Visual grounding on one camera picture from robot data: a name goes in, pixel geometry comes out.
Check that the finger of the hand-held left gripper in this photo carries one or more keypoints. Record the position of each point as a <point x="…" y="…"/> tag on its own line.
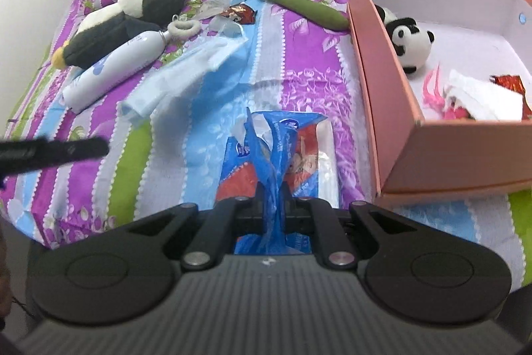
<point x="54" y="155"/>

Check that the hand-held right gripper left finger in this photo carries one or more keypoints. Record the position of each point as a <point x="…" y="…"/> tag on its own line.
<point x="253" y="213"/>

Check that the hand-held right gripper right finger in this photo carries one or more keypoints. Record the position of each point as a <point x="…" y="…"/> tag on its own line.
<point x="293" y="213"/>

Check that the blue tissue pack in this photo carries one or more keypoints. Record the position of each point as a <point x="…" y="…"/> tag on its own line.
<point x="249" y="155"/>

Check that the blue face mask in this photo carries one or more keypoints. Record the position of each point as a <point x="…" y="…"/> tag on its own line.
<point x="153" y="93"/>

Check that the pink cardboard box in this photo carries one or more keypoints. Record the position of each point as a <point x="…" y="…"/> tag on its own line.
<point x="390" y="138"/>

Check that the pink feather toy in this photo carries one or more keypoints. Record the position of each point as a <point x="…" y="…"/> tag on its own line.
<point x="432" y="93"/>

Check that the brown red snack packet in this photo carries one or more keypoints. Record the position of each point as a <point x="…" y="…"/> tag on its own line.
<point x="241" y="14"/>

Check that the small panda plush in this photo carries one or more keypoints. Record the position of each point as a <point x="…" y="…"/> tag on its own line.
<point x="411" y="43"/>

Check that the clear plastic bread bag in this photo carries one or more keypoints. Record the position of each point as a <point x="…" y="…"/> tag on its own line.
<point x="214" y="5"/>

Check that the white tissue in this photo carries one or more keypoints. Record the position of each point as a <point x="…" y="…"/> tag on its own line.
<point x="486" y="97"/>

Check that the white spray bottle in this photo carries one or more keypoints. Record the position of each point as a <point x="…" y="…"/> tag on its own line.
<point x="116" y="64"/>

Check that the striped floral bed sheet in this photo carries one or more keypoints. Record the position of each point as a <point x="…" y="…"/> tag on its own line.
<point x="299" y="97"/>

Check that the grey white penguin plush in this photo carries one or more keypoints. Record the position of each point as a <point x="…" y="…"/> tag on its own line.
<point x="99" y="37"/>

